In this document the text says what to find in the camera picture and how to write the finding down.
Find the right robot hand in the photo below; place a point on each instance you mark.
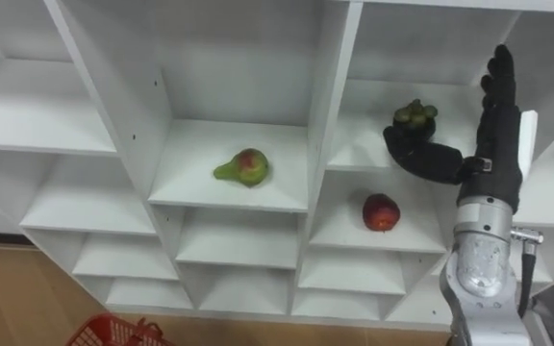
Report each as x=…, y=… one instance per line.
x=498, y=144

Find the dark mangosteen soft toy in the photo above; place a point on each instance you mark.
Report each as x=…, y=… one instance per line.
x=415, y=115

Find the red plastic basket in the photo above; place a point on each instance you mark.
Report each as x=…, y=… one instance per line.
x=113, y=334

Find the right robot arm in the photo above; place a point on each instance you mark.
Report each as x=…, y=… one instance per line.
x=484, y=269

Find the red apple soft toy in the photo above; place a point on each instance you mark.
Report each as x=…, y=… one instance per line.
x=380, y=213

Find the green pear soft toy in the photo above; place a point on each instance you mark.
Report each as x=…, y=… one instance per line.
x=245, y=168

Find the white shelf unit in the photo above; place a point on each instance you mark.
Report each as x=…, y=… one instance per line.
x=229, y=173

